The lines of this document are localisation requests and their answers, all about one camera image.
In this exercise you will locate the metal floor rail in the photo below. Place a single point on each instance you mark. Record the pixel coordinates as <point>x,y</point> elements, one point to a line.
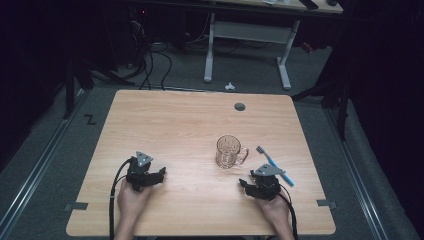
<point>40,163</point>
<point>358,180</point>

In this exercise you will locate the white scrap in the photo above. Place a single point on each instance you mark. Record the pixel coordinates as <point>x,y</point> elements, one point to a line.
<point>229,86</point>

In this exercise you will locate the grey table bracket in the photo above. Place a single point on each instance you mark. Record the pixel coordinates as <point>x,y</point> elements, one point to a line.
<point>326,203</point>
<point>78,206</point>

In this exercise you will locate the black metal stand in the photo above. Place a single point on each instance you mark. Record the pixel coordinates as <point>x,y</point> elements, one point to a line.
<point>340,100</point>
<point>71,86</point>

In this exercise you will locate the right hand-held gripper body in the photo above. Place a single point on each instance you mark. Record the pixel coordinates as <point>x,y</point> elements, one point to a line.
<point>268,181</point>

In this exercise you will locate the person's right hand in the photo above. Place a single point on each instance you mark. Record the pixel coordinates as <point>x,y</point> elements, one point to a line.
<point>275,208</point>

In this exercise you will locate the blue toothbrush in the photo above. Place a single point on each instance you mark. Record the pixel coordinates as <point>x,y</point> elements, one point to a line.
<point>274,164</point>

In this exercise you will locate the clear glass mug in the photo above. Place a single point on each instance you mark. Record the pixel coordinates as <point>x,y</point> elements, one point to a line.
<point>228,151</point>

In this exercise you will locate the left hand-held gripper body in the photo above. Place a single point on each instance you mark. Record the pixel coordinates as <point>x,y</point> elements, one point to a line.
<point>139,173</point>

